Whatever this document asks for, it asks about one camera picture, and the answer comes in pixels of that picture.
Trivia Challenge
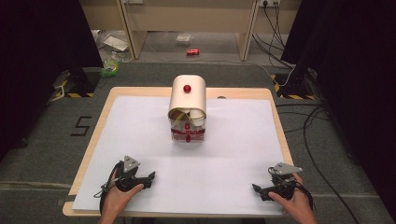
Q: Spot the person's left hand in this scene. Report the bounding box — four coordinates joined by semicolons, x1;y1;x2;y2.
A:
100;169;145;219

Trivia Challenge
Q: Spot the green plastic bag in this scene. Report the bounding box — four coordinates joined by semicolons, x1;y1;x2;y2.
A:
99;51;123;78

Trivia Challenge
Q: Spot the black curtain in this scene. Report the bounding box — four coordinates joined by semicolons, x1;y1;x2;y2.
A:
0;0;105;161
280;0;396;216

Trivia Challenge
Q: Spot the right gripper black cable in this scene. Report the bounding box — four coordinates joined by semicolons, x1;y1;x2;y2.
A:
293;180;314;210

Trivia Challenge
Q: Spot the wooden table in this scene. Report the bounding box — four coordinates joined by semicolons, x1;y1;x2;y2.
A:
62;86;295;218

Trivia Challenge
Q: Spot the white paper sheet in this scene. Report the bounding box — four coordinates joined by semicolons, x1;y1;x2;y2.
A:
71;95;286;217

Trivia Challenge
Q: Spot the white paper and plastic litter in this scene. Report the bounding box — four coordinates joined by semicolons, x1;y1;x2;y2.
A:
91;29;131;53

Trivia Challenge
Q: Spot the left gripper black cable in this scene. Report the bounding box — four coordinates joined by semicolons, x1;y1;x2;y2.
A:
92;161;124;216

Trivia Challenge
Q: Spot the black stand base striped tape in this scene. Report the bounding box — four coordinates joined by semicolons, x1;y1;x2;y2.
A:
51;67;101;99
270;72;316;101

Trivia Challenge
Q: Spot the person's right hand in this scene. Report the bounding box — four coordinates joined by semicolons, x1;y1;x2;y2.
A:
268;172;314;217

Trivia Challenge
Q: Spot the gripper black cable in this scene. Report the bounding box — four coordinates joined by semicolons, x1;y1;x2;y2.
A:
293;180;314;210
92;161;124;216

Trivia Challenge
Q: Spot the row of red stick packets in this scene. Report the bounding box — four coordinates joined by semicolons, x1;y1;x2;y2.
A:
171;128;205;140

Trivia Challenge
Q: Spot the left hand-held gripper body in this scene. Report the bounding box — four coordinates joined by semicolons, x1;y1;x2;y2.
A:
115;155;148;192

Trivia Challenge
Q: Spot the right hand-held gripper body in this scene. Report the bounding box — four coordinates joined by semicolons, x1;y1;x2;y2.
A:
267;161;304;201

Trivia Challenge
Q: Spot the clear plastic packet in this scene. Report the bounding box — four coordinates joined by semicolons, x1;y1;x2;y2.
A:
175;33;193;45

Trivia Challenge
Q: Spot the beige wooden desk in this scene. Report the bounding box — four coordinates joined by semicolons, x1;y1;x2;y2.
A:
78;0;303;63

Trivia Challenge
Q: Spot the black power cable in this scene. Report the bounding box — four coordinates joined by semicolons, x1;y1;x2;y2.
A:
251;1;296;70

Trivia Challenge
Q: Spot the black floor cable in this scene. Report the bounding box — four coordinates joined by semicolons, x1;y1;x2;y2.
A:
302;104;361;224
275;103;332;134

